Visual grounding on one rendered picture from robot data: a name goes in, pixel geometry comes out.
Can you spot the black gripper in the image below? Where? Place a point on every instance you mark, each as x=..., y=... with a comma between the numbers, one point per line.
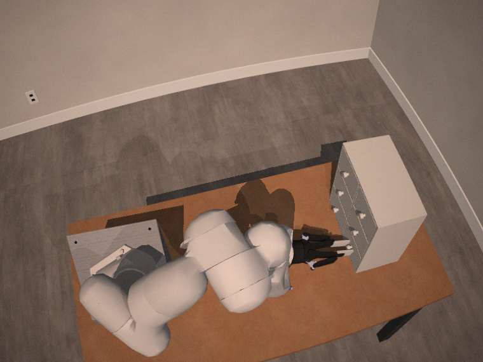
x=307, y=253

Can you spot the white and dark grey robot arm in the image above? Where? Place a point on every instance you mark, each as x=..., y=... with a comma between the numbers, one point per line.
x=236, y=267

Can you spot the white chest of drawers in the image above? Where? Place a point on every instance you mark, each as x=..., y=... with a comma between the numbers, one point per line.
x=391, y=195

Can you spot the grey drawer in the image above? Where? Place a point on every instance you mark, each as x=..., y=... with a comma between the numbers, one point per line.
x=365, y=215
x=338, y=209
x=343, y=193
x=355, y=256
x=349, y=176
x=358, y=232

